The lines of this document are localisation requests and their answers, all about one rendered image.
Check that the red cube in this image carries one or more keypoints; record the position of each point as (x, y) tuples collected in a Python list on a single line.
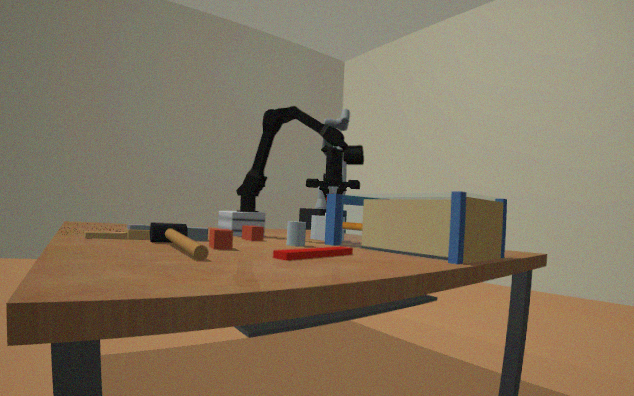
[(221, 239), (252, 233)]

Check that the red flat bar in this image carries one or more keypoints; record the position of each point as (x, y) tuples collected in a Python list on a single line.
[(311, 253)]

